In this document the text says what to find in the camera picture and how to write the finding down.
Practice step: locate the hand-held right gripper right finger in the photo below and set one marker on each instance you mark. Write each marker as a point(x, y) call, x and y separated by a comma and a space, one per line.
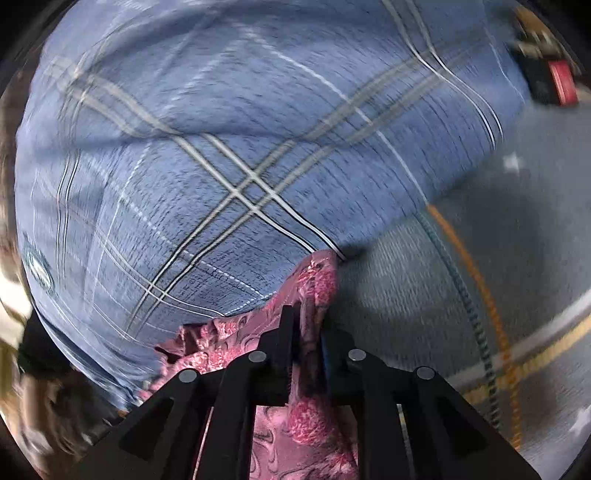
point(328, 360)

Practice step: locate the brown fleece cloth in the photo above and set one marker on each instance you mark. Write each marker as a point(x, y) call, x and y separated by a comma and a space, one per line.
point(60, 406)

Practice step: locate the purple floral garment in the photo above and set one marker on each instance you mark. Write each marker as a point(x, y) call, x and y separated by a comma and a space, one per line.
point(316, 286)

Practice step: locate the grey star-print bedsheet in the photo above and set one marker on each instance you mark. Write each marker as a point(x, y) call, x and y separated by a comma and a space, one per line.
point(461, 286)

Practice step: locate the black and red box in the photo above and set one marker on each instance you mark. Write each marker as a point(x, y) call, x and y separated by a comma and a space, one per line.
point(551, 78)

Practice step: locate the blue plaid quilt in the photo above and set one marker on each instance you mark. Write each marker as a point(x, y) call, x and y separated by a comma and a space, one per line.
point(231, 138)

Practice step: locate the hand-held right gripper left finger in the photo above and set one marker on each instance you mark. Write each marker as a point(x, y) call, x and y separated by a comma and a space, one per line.
point(277, 369)

